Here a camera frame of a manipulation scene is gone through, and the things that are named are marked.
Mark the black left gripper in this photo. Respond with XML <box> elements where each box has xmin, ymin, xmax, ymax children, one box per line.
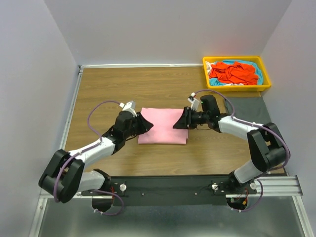
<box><xmin>123</xmin><ymin>112</ymin><xmax>154</xmax><ymax>139</ymax></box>

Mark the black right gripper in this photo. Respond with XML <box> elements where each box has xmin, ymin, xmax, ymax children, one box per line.
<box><xmin>172</xmin><ymin>106</ymin><xmax>209</xmax><ymax>130</ymax></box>

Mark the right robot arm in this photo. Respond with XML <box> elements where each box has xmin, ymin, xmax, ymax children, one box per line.
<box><xmin>173</xmin><ymin>93</ymin><xmax>290</xmax><ymax>194</ymax></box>

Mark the orange t-shirt in bin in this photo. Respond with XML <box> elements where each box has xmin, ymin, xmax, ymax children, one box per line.
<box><xmin>209</xmin><ymin>61</ymin><xmax>260</xmax><ymax>86</ymax></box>

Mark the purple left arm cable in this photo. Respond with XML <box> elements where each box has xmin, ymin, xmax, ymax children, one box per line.
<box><xmin>53</xmin><ymin>100</ymin><xmax>124</xmax><ymax>216</ymax></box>

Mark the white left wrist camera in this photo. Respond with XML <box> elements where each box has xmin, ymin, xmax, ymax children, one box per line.
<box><xmin>119</xmin><ymin>100</ymin><xmax>137</xmax><ymax>117</ymax></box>

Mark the yellow plastic bin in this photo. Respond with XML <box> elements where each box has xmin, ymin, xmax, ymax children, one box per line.
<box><xmin>202</xmin><ymin>56</ymin><xmax>271</xmax><ymax>92</ymax></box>

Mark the folded dark grey t-shirt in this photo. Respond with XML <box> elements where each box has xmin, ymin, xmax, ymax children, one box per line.
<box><xmin>228</xmin><ymin>97</ymin><xmax>272</xmax><ymax>124</ymax></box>

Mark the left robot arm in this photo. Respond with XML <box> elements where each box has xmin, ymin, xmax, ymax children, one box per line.
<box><xmin>39</xmin><ymin>111</ymin><xmax>154</xmax><ymax>203</ymax></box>

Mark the pink t-shirt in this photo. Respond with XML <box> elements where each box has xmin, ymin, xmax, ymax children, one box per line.
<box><xmin>138</xmin><ymin>108</ymin><xmax>188</xmax><ymax>145</ymax></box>

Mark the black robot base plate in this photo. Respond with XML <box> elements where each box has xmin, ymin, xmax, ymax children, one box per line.
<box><xmin>82</xmin><ymin>174</ymin><xmax>257</xmax><ymax>210</ymax></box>

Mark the white cloth in bin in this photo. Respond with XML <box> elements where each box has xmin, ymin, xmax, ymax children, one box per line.
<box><xmin>205</xmin><ymin>61</ymin><xmax>214</xmax><ymax>77</ymax></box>

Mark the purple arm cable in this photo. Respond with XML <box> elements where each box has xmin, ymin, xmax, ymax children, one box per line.
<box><xmin>190</xmin><ymin>88</ymin><xmax>291</xmax><ymax>213</ymax></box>
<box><xmin>53</xmin><ymin>100</ymin><xmax>124</xmax><ymax>216</ymax></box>

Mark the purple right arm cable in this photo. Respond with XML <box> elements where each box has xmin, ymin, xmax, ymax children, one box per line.
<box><xmin>190</xmin><ymin>88</ymin><xmax>291</xmax><ymax>213</ymax></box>

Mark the blue t-shirt in bin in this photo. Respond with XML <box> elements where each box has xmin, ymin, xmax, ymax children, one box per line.
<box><xmin>208</xmin><ymin>59</ymin><xmax>265</xmax><ymax>87</ymax></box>

